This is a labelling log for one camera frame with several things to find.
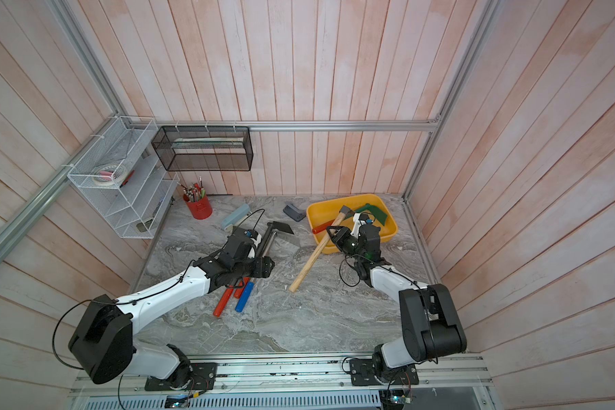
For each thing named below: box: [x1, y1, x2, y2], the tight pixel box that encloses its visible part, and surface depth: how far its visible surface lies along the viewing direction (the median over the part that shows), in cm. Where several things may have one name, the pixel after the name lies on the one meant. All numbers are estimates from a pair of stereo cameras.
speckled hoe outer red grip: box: [213, 285, 235, 318], surface depth 88 cm
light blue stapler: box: [220, 203, 253, 232], surface depth 109 cm
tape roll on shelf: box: [92, 163, 128, 187], surface depth 75 cm
